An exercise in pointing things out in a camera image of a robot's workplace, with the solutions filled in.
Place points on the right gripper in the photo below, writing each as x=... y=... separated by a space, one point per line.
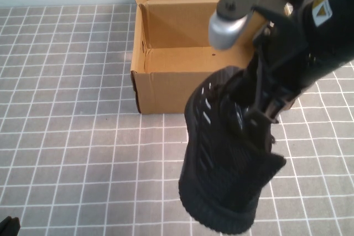
x=285 y=53

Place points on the black knit sneaker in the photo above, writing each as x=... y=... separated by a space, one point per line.
x=221 y=178

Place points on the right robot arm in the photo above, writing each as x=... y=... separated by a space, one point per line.
x=332 y=39

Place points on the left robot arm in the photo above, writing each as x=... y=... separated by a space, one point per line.
x=8 y=226

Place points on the brown cardboard shoe box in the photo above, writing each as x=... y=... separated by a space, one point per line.
x=160 y=92

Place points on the grey white checked tablecloth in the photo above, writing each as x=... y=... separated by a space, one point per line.
x=69 y=136

